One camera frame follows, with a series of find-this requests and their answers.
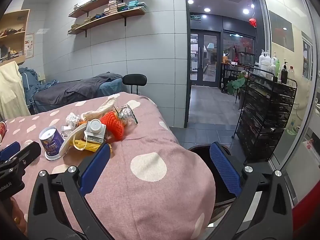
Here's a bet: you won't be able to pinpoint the dark brown pump bottle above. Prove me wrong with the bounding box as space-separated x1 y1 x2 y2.
280 62 288 84

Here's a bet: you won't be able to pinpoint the cream cloth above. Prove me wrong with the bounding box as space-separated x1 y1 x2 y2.
0 61 32 120

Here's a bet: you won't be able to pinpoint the black round chair back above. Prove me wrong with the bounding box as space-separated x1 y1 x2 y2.
122 74 148 95

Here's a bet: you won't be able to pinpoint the wooden cabinet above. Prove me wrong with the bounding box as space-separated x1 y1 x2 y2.
0 9 30 67

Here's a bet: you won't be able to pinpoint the person's red jacket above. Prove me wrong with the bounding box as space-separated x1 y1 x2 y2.
291 190 320 233

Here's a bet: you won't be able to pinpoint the group of bottles on cart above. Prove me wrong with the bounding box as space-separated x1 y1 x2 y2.
258 50 272 73

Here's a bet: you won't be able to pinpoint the glass double door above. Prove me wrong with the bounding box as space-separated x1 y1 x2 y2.
190 31 220 83

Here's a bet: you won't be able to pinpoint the black wire rack trolley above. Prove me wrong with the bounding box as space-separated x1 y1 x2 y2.
231 66 298 165

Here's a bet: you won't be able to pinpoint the purple paper cup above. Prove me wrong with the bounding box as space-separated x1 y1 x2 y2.
39 126 65 161

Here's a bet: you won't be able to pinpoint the orange foam net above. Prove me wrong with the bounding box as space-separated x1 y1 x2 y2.
100 111 125 141

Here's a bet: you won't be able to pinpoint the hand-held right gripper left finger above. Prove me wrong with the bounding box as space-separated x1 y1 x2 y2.
27 142 118 240

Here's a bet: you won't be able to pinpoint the wall poster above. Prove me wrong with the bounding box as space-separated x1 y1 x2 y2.
24 33 35 59

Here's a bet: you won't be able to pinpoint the dark wall panel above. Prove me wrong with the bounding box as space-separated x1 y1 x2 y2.
271 11 294 52

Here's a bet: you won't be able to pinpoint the glass tank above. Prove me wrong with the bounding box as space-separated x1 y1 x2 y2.
239 51 255 66

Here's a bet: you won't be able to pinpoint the yellow foam net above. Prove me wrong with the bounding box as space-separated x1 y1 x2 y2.
72 139 103 153

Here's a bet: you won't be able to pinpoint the black trash bin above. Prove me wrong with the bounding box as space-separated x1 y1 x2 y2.
187 144 247 205

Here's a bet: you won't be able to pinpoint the blue cloth pile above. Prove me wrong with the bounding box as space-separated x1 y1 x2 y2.
19 67 59 105

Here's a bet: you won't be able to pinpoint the wooden wall shelf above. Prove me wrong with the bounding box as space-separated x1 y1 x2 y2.
67 6 146 37
69 0 145 18

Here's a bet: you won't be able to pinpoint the clear plastic wrapper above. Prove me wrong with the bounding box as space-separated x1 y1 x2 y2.
115 104 139 125

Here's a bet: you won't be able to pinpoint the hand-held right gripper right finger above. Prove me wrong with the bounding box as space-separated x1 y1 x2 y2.
209 141 293 240

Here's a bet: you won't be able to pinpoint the person's left hand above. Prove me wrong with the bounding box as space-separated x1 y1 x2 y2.
9 197 28 237

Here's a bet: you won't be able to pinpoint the crumpled white paper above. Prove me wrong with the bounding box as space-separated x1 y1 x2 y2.
65 112 84 127

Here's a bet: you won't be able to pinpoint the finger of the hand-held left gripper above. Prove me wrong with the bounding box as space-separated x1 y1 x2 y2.
14 141 42 167
0 141 21 163

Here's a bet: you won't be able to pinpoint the white box red label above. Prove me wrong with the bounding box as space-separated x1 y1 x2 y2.
301 139 316 153

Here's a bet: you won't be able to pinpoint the pink dotted blanket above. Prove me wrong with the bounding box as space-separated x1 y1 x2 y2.
0 92 217 240

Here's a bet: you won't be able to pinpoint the blue massage bed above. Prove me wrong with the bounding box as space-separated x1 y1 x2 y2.
99 77 123 97

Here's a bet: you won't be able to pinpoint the potted green plant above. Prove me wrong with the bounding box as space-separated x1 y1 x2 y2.
227 71 248 96

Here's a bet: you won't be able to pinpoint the wooden wall shelves with books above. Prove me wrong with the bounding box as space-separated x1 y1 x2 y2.
70 0 147 29

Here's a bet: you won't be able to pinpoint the white carton with cap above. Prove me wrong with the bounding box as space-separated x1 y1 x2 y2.
84 119 107 144

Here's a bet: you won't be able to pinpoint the black hallway table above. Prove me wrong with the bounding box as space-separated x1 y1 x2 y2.
221 62 250 95

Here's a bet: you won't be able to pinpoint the beige paper bag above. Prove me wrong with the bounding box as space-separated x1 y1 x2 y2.
82 97 118 120

